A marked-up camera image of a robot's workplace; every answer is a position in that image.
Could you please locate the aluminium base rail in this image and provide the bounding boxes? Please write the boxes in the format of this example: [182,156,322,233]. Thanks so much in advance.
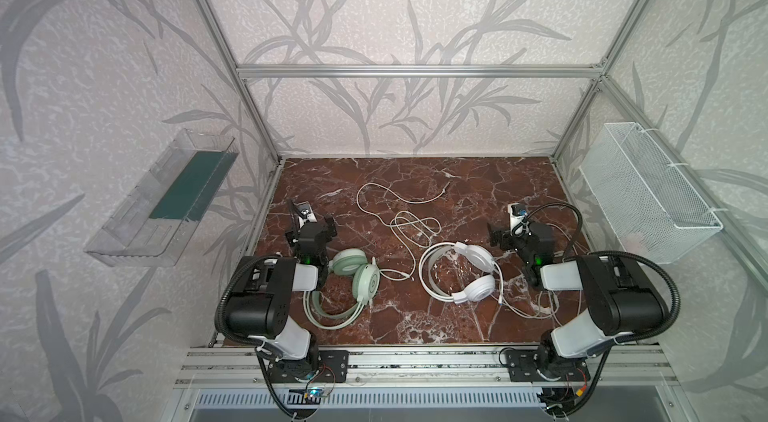
[173,344,679,389]

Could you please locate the clear plastic wall bin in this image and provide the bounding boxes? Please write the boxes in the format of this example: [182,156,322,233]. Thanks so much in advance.
[85,129,239,267]

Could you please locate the white wire mesh basket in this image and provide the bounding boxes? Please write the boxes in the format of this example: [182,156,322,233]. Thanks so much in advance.
[580,122,723,264]

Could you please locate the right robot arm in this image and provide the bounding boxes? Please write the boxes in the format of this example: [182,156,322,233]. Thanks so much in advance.
[489,222,682,372]

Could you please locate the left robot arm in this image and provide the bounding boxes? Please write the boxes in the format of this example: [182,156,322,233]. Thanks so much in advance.
[214,216,337,372]

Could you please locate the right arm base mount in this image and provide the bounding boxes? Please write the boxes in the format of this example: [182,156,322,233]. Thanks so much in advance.
[499,347,591,383]

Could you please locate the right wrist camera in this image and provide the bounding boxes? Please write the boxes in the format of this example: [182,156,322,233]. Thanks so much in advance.
[507,203,528,233]

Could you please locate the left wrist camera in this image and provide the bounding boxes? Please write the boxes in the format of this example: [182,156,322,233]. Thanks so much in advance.
[290,201,317,226]

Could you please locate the white headphones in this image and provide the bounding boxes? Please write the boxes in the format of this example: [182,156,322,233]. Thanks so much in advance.
[418,242,503,305]

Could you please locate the aluminium frame crossbar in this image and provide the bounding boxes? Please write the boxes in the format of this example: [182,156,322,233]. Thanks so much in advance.
[236,64,602,80]

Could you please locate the mint green headphones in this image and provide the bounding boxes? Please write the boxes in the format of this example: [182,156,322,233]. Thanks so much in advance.
[302,248,381,331]

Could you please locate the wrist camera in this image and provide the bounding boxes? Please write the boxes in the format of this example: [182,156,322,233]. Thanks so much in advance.
[507,203,528,233]
[290,201,317,226]

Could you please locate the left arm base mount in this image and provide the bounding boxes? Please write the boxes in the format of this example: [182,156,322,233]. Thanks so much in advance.
[267,349,350,383]

